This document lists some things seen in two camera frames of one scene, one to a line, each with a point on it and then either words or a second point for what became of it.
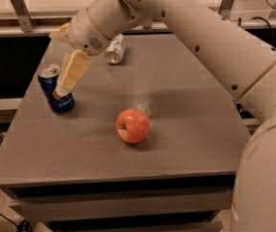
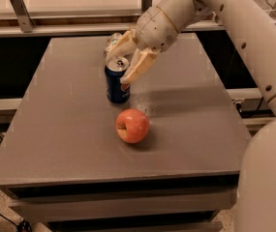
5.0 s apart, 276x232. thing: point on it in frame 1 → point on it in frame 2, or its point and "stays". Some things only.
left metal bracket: [21, 9] stays
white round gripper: [85, 33] → [155, 29]
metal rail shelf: [42, 23] stays
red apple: [133, 126] stays
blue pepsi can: [47, 74] → [113, 72]
